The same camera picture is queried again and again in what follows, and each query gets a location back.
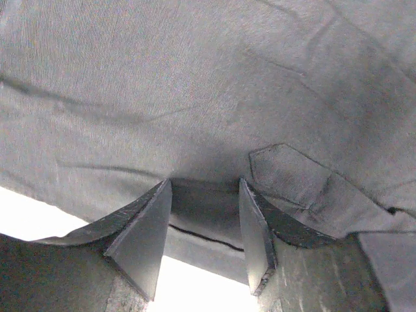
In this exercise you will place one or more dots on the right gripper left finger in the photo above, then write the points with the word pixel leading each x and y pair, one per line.
pixel 111 264

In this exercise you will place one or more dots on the black long sleeve shirt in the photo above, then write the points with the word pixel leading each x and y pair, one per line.
pixel 311 102

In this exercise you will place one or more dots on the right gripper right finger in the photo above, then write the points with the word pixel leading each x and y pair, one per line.
pixel 292 267

